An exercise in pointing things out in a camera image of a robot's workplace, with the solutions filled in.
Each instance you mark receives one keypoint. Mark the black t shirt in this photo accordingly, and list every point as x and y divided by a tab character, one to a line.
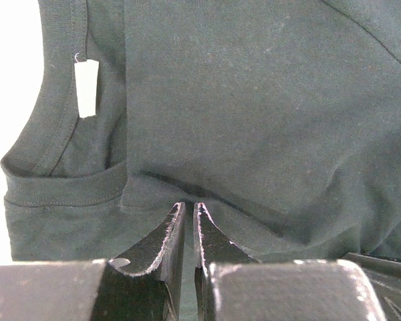
282	117

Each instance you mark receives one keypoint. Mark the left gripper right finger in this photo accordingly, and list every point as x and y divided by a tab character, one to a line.
211	246

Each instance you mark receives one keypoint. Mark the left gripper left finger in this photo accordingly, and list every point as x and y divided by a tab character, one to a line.
144	282

